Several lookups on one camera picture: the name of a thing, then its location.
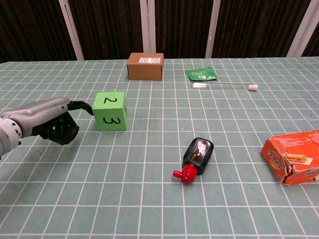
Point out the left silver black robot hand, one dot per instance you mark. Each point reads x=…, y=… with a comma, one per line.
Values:
x=40, y=112

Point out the dark ribbed backdrop curtain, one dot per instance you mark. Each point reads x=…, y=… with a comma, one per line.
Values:
x=112, y=25

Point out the green white grid tablecloth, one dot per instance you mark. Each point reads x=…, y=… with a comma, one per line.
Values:
x=149, y=204

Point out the white thin stick tool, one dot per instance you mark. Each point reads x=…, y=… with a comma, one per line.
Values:
x=253, y=87

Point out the torn orange carton box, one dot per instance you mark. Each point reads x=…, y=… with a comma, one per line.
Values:
x=294, y=149

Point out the green numbered foam cube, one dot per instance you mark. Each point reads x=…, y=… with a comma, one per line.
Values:
x=109, y=117

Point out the green foil packet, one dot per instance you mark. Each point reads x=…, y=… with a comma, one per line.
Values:
x=200, y=74

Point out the white frame post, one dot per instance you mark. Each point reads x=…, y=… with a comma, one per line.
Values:
x=72, y=32
x=151, y=25
x=301, y=32
x=143, y=25
x=212, y=30

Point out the black bottle red cap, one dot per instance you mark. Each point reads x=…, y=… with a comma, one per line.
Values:
x=198, y=155

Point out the brown cardboard box white label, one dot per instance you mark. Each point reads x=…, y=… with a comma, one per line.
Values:
x=145, y=71

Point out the small white pellet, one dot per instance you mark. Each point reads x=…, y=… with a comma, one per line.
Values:
x=200, y=84

